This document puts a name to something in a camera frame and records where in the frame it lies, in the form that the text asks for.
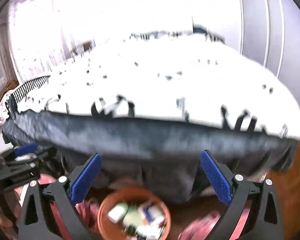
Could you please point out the blue white carton box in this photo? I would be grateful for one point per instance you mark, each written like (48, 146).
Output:
(151, 214)

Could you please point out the grey panelled wardrobe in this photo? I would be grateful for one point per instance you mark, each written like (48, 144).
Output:
(271, 36)

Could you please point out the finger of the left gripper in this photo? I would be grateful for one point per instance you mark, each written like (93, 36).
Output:
(26, 149)

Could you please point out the green white pump bottle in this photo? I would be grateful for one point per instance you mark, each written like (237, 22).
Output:
(134, 217)

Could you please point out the orange trash bin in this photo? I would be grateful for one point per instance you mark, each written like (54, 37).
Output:
(114, 208)

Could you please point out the white black logo blanket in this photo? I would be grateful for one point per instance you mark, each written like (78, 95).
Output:
(189, 77)

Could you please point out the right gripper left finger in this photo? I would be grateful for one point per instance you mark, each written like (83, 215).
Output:
(37, 220)

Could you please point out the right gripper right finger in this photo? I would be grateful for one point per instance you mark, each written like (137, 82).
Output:
(264, 219)

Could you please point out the pink window curtain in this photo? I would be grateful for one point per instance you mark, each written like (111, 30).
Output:
(8, 76)

